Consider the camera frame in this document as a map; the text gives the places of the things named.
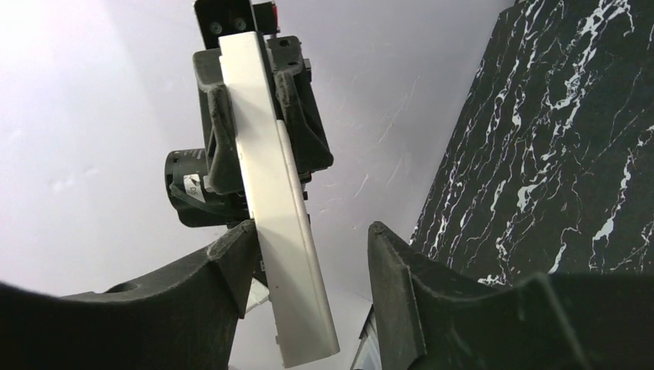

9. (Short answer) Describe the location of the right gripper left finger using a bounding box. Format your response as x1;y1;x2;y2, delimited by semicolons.
1;220;260;369

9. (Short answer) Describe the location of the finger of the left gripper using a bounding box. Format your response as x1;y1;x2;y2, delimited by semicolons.
267;36;334;177
192;49;244;195

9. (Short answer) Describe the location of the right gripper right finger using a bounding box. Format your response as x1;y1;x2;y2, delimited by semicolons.
367;221;653;369

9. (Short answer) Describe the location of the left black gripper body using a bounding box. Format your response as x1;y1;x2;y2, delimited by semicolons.
164;148;250;228

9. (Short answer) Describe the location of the white remote control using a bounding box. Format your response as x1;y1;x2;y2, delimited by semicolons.
218;31;340;368

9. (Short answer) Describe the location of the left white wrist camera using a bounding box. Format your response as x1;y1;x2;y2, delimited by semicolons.
194;0;279;49

